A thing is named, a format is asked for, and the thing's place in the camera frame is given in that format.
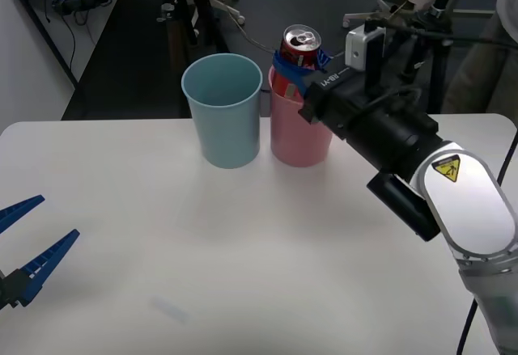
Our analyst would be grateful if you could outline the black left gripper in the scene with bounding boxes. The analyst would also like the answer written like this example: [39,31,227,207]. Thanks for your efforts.
[0,194,81,311]

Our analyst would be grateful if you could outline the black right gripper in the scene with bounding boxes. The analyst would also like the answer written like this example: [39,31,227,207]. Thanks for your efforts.
[271,47,372,141]

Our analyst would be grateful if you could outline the red drink can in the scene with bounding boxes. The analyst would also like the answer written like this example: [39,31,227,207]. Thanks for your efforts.
[271,23,324,99]

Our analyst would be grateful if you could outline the pink plastic bin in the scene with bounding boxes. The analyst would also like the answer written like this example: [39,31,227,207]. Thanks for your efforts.
[268,66,334,168]

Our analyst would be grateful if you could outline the white wheeled chair base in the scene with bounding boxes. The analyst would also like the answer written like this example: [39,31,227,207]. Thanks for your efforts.
[208,0,246,25]

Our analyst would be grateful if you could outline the pale blue plastic bin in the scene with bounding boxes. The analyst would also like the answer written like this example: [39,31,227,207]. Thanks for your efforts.
[180,53,263,170]

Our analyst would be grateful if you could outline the black equipment stand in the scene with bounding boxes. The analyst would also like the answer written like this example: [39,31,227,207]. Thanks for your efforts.
[156,0,227,55]

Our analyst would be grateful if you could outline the person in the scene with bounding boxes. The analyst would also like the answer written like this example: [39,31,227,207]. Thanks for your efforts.
[440,0,518,115]

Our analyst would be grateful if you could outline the thin beige cable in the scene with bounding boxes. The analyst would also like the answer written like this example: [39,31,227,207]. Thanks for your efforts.
[210,0,280,55]

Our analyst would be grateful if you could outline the black camera tripod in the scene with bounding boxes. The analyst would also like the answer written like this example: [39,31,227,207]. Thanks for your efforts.
[380,0,466,115]

